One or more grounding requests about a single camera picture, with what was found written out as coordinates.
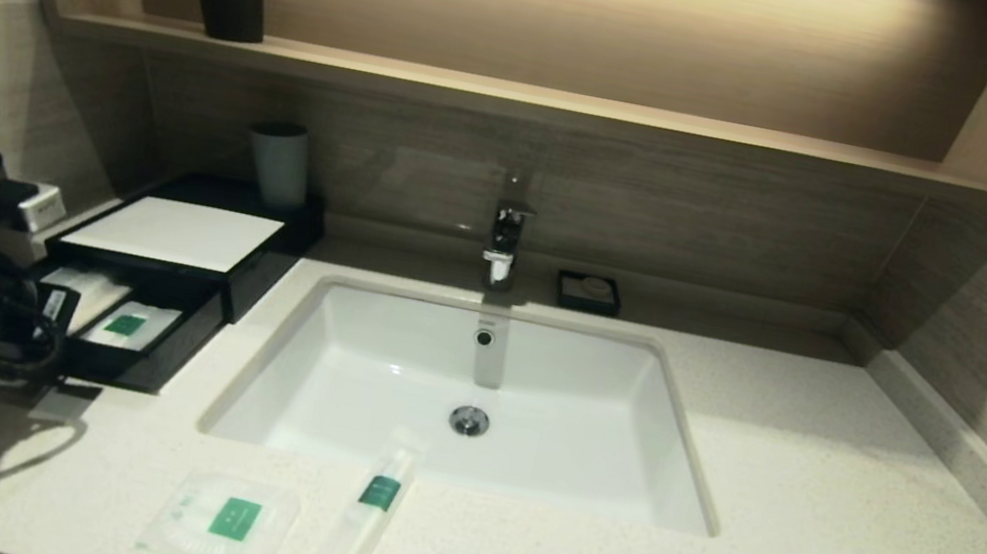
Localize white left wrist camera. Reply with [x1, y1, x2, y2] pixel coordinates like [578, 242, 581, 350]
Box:
[12, 180, 72, 240]

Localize frosted vanity kit packet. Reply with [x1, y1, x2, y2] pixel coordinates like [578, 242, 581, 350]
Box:
[81, 293, 185, 361]

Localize chrome faucet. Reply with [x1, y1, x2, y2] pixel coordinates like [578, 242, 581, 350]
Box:
[477, 168, 545, 296]

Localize frosted packet green characters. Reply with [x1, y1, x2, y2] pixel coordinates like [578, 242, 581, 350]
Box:
[33, 263, 136, 343]

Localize pale grey cup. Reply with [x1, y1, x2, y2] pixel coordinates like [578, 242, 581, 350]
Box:
[238, 117, 319, 216]

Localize square frosted packet green label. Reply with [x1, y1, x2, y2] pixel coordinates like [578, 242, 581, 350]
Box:
[135, 459, 305, 554]

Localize black soap dish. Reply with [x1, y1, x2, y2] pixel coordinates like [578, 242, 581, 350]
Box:
[552, 268, 626, 319]

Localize long frosted toothbrush packet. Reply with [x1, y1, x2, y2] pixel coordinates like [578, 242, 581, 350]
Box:
[292, 411, 435, 554]

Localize white ceramic sink basin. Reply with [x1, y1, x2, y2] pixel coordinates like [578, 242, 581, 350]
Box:
[195, 256, 752, 541]

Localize black box white ribbed top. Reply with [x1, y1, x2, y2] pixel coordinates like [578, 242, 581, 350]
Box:
[36, 148, 331, 338]

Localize chrome drain stopper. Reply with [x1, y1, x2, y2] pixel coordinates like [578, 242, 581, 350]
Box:
[447, 402, 494, 441]

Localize wooden wall shelf niche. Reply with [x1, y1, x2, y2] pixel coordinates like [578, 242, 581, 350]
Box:
[0, 0, 987, 211]

